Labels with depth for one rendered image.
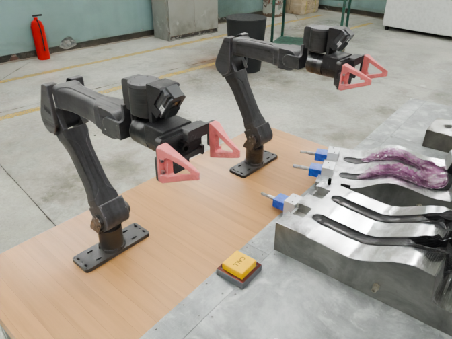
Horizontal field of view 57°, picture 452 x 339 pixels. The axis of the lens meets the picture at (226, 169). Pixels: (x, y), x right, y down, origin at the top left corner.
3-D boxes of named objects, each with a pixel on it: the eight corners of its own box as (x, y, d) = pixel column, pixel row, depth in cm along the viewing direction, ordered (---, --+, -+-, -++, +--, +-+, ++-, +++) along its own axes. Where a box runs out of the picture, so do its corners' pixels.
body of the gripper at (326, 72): (361, 54, 112) (336, 50, 116) (343, 62, 105) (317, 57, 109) (357, 78, 115) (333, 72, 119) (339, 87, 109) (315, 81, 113)
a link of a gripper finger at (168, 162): (220, 145, 65) (180, 128, 71) (187, 162, 61) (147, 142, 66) (220, 181, 69) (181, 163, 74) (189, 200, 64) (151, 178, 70)
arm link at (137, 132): (172, 111, 75) (148, 102, 79) (147, 122, 71) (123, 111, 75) (174, 146, 79) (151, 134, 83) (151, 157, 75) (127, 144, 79)
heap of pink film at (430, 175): (356, 181, 127) (360, 159, 123) (361, 156, 141) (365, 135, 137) (448, 199, 119) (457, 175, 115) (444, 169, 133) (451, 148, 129)
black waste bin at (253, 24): (218, 68, 518) (217, 17, 486) (245, 61, 546) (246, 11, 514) (245, 77, 487) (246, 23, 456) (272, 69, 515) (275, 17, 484)
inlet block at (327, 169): (290, 176, 135) (292, 162, 133) (294, 169, 139) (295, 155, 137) (331, 183, 131) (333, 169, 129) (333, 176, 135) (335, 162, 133)
